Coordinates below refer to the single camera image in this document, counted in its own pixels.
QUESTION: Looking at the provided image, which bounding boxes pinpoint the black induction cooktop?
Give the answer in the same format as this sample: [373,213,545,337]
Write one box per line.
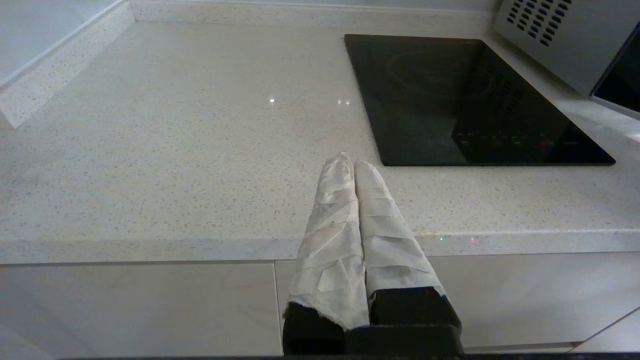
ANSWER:
[344,33,617,167]

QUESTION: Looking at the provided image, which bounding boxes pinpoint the black glass microwave door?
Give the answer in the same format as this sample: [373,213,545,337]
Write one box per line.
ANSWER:
[589,21,640,122]

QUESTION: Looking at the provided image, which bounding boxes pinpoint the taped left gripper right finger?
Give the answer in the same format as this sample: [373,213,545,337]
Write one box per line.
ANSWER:
[354,159,463,332]

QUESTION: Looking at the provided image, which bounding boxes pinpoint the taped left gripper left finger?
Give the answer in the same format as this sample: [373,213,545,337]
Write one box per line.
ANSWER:
[281,152,372,357]

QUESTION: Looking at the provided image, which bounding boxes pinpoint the silver black microwave oven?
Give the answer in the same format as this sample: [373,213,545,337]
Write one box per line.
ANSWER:
[492,0,640,98]

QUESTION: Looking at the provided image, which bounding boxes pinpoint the white cabinet drawer front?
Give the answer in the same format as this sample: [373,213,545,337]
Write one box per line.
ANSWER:
[0,261,283,359]
[570,307,640,355]
[273,250,640,351]

